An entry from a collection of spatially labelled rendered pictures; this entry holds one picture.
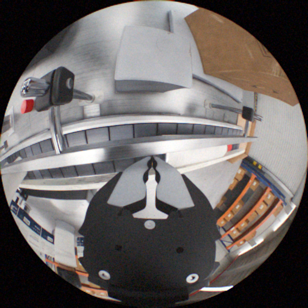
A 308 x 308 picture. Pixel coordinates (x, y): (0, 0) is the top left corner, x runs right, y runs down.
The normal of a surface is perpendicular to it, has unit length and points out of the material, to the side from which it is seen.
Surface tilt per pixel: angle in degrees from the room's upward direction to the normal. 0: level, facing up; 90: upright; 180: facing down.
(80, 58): 0
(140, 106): 0
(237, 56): 90
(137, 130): 0
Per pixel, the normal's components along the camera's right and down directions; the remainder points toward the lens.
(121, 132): 0.33, 0.44
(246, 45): -0.93, 0.29
